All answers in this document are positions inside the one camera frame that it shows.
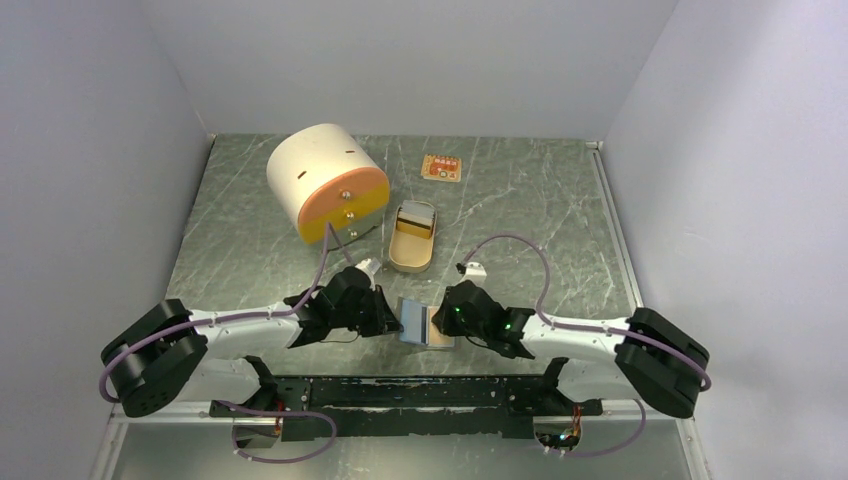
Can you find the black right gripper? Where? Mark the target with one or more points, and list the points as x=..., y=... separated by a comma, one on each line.
x=443, y=318

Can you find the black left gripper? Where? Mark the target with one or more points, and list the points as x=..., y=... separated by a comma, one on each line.
x=384, y=320

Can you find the gold oval tray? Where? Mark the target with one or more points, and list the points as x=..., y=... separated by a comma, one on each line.
x=410, y=254

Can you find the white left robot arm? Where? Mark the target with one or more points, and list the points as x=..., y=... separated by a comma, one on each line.
x=176, y=354

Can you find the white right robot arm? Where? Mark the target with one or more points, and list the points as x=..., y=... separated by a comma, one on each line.
x=640, y=357

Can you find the cream cylindrical drawer box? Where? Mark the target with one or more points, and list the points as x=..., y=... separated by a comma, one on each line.
x=321, y=175

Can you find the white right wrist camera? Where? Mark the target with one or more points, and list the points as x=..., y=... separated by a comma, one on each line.
x=473, y=272

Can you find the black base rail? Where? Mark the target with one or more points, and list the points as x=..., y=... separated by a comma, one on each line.
x=400, y=406

